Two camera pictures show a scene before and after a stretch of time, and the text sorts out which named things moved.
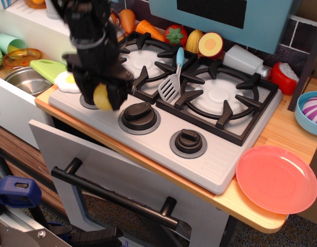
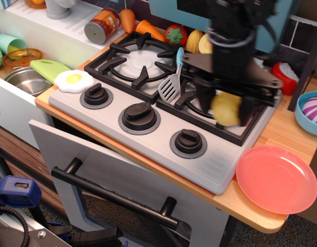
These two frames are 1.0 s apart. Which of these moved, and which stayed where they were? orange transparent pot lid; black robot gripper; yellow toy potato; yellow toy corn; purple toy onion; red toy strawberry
Moved: yellow toy potato; black robot gripper
Stayed: red toy strawberry; orange transparent pot lid; yellow toy corn; purple toy onion
